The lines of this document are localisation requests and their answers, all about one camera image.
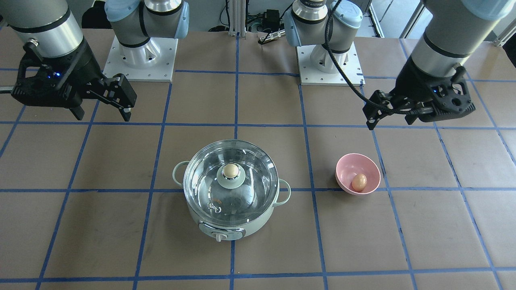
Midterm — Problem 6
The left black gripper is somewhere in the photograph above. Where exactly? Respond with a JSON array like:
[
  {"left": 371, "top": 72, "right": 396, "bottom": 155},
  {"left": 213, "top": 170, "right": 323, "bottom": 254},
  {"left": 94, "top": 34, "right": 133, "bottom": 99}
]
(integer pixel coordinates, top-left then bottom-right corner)
[{"left": 362, "top": 57, "right": 462, "bottom": 131}]

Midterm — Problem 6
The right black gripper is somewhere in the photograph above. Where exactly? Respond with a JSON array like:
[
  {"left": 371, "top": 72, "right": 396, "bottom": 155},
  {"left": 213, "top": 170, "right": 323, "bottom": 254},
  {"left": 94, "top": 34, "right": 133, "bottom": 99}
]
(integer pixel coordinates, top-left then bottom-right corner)
[{"left": 53, "top": 39, "right": 137, "bottom": 122}]

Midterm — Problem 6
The brown egg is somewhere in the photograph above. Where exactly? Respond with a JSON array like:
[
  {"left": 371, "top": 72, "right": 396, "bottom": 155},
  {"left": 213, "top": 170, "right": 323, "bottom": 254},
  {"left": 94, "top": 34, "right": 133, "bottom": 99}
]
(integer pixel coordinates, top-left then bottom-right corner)
[{"left": 351, "top": 173, "right": 368, "bottom": 192}]

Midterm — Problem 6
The glass pot lid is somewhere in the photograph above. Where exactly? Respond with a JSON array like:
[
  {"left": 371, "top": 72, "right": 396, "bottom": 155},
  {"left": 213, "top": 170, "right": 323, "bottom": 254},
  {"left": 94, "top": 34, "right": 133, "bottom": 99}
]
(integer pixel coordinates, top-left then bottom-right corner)
[{"left": 183, "top": 139, "right": 279, "bottom": 224}]

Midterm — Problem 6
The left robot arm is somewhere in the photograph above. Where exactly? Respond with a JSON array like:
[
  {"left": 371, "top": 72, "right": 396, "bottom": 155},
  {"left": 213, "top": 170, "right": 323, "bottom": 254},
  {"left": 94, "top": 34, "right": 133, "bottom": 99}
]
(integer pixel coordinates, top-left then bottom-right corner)
[{"left": 283, "top": 0, "right": 515, "bottom": 131}]

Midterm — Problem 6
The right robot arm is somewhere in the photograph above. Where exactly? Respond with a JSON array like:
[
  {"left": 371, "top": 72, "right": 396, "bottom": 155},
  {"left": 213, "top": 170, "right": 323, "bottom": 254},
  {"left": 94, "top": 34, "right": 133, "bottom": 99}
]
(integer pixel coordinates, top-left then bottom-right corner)
[{"left": 1, "top": 0, "right": 190, "bottom": 122}]

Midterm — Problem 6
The pale green electric pot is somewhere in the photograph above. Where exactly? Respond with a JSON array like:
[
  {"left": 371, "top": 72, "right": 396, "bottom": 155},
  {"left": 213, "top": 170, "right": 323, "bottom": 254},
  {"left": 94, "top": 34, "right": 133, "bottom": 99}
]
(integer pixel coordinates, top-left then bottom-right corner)
[{"left": 173, "top": 139, "right": 291, "bottom": 242}]

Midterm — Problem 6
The pink bowl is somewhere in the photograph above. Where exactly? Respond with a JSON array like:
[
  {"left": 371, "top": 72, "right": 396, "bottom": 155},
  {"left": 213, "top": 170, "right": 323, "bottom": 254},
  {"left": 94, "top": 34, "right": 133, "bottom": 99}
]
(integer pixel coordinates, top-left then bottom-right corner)
[{"left": 334, "top": 153, "right": 381, "bottom": 196}]

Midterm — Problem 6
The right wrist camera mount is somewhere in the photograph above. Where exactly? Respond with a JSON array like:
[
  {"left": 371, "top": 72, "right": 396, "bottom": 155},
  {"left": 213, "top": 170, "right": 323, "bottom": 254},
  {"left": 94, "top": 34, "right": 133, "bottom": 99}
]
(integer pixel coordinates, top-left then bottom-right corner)
[{"left": 11, "top": 40, "right": 82, "bottom": 110}]

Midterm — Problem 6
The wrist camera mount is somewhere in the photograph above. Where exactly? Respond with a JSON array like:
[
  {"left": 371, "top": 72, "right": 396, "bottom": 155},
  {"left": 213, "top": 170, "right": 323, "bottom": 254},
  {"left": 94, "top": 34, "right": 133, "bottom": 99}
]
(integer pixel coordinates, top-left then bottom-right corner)
[
  {"left": 11, "top": 40, "right": 82, "bottom": 110},
  {"left": 418, "top": 64, "right": 476, "bottom": 122}
]

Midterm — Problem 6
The black braided cable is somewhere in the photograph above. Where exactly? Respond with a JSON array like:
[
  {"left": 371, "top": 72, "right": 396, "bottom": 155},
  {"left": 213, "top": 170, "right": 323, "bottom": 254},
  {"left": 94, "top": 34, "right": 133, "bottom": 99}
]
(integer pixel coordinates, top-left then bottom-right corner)
[{"left": 322, "top": 0, "right": 424, "bottom": 116}]

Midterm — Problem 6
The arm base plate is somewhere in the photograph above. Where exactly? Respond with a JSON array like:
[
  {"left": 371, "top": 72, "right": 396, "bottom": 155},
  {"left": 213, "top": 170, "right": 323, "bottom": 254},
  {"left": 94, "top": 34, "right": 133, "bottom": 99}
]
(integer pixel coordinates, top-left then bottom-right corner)
[
  {"left": 103, "top": 38, "right": 178, "bottom": 83},
  {"left": 295, "top": 42, "right": 366, "bottom": 86}
]

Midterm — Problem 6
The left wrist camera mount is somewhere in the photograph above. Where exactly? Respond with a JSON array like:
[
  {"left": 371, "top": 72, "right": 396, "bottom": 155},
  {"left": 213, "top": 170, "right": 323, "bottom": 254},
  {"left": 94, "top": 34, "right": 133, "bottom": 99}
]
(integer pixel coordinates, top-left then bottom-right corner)
[{"left": 418, "top": 64, "right": 476, "bottom": 122}]

